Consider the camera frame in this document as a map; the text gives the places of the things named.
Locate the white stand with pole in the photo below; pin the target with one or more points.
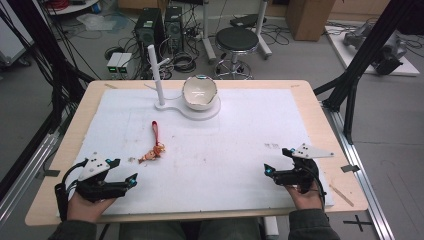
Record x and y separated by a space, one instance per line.
186 108

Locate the wooden table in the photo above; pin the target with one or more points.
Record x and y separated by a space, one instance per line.
320 110

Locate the white box with green display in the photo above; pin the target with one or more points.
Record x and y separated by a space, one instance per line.
124 63
114 62

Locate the white eggshell-shaped bowl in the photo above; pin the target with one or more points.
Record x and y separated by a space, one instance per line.
199 91

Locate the thin wooden stick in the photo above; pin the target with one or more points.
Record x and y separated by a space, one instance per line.
341 195

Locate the person's legs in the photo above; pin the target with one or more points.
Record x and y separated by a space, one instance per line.
200 230

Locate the white foam mat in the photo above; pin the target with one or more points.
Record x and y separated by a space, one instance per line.
206 156

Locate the black computer tower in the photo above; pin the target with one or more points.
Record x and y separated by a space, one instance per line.
173 26
149 28

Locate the aluminium rail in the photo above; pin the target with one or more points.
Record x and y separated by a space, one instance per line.
358 170
23 176

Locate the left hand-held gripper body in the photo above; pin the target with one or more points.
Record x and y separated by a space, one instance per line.
95 166

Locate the black metal frame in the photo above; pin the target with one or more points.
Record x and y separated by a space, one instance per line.
43 60
363 56

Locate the black tape piece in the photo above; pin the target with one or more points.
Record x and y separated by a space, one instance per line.
350 168
50 173

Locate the person's right hand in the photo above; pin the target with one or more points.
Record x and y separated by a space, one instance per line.
305 200

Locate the brown wooden cabinet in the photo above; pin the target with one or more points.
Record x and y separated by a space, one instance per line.
308 18

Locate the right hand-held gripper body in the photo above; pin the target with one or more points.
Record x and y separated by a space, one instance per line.
300 175

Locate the white board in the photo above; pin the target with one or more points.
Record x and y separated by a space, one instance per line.
370 63

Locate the black round stool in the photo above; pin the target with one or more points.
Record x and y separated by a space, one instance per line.
236 43

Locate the person's left hand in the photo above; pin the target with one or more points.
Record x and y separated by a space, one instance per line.
83 208

